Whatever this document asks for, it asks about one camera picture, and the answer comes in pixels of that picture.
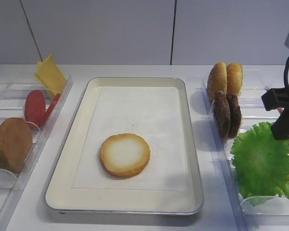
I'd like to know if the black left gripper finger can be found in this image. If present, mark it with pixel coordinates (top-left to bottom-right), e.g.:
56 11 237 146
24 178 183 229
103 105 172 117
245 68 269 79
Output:
261 87 289 111

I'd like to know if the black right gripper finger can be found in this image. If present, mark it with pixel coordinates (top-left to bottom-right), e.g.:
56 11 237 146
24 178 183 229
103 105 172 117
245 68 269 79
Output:
271 107 289 140

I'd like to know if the green lettuce leaf front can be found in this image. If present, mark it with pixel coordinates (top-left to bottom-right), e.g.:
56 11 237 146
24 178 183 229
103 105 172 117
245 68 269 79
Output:
230 122 289 205

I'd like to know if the right brown meat patty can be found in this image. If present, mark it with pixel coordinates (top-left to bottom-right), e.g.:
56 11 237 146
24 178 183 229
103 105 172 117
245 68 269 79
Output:
226 93 242 139

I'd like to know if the brown meat patty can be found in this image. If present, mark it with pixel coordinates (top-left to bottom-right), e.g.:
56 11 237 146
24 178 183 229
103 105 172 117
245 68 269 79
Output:
213 91 231 138
226 93 242 139

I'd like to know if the left brown meat patty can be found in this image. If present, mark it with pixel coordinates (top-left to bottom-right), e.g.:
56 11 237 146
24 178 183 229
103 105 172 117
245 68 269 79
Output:
213 91 231 138

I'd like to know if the thin red tomato slice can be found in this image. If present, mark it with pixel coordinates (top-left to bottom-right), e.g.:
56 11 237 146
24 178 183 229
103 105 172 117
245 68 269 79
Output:
44 93 61 123

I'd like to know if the yellow cheese slice front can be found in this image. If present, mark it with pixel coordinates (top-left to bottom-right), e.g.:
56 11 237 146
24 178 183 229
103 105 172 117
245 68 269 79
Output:
35 62 66 99

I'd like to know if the yellow cheese slice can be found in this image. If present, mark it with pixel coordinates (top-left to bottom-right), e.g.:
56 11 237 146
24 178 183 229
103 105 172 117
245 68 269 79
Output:
35 62 66 99
36 54 53 72

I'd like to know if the yellow cheese slice back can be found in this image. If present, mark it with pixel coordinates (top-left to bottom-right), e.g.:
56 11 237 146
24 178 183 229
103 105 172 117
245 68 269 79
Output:
36 54 53 72

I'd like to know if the round red tomato slice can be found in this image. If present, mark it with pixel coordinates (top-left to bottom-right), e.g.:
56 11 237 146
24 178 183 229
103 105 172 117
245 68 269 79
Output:
25 90 46 127

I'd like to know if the red white striped strip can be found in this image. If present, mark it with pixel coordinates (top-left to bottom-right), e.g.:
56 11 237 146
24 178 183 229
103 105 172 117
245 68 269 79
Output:
277 107 284 114

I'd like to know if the right top bun half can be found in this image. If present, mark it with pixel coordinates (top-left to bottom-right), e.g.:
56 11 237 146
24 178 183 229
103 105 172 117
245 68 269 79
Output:
226 63 243 95

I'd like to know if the bun half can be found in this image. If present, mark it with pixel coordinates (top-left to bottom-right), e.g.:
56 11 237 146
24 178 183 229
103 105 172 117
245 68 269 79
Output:
207 62 227 101
226 63 243 95

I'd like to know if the left top bun half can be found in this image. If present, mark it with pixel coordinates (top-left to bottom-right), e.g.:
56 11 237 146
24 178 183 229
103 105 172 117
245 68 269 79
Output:
207 62 227 101

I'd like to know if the white parchment paper sheet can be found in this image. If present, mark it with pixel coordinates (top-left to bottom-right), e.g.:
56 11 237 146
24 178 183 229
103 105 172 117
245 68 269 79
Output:
72 87 188 191

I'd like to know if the bottom bun slice on tray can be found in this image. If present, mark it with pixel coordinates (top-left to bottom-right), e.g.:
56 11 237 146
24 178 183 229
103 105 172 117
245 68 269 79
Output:
99 133 151 178

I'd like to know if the metal baking tray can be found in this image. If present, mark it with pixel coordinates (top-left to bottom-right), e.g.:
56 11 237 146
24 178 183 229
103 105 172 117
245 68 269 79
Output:
45 77 203 216

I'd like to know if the brown bun in left rack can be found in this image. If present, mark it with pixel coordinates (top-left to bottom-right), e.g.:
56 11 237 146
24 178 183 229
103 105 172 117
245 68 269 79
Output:
0 117 33 173

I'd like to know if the left clear acrylic rack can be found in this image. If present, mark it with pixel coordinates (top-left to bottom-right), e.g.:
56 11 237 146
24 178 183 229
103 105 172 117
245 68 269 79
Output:
0 77 73 231

